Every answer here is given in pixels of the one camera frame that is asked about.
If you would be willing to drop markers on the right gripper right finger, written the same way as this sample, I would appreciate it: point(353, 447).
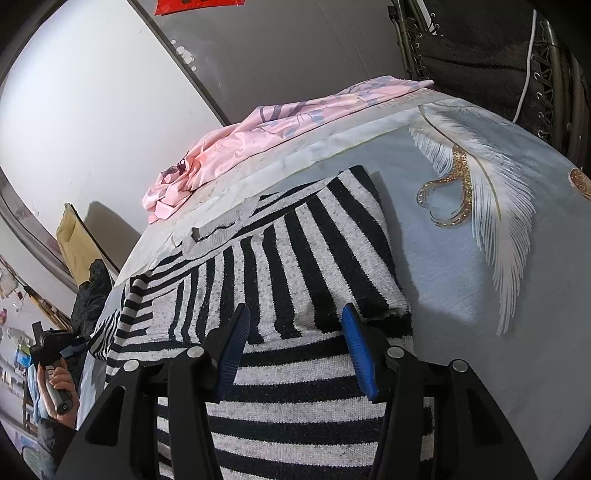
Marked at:
point(440, 421)

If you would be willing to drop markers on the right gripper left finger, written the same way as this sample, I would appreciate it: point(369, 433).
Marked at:
point(118, 437)

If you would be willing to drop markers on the black white striped sweater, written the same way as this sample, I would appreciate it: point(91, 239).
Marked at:
point(295, 259)

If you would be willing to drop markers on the black clothing pile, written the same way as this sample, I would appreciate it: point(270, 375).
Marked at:
point(90, 299)

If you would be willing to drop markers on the tan folded board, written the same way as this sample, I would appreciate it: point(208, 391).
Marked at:
point(79, 248)

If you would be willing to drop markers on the light blue feather bedsheet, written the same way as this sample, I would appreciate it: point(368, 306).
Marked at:
point(490, 239)

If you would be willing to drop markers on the pink floral cloth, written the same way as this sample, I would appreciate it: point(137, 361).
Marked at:
point(266, 127)

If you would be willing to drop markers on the black folding chair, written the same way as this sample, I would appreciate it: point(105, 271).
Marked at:
point(502, 56)

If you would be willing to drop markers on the red paper wall decoration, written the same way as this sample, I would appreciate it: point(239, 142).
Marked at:
point(167, 7)

